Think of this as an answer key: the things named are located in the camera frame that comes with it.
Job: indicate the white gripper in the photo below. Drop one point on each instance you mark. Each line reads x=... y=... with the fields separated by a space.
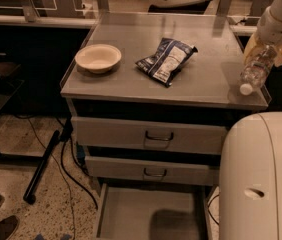
x=275 y=30

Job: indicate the clear plastic water bottle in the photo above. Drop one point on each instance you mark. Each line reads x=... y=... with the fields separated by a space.
x=256 y=71

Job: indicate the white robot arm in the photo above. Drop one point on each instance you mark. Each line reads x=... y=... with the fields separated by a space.
x=250 y=181

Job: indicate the grey drawer cabinet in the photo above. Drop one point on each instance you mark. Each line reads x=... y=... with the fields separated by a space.
x=152 y=99

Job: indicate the grey middle drawer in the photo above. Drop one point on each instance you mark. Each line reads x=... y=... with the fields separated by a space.
x=141 y=170

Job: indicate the grey drawer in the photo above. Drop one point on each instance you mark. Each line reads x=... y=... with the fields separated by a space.
x=147 y=135
x=152 y=212
x=141 y=170

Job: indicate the grey top drawer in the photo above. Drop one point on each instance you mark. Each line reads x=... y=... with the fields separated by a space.
x=147 y=135

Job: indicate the grey bottom drawer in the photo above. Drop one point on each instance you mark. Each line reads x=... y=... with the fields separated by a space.
x=152 y=212

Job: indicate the black office chair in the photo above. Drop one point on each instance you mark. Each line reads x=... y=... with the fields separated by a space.
x=194 y=7

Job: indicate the blue chip bag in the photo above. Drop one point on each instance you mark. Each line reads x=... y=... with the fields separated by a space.
x=167 y=61

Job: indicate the white paper bowl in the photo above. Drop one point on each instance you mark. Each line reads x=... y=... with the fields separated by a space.
x=98 y=58

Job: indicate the black table leg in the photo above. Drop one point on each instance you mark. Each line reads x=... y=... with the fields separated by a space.
x=29 y=195

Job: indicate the dark shoe lower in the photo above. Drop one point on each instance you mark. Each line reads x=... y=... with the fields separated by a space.
x=8 y=226

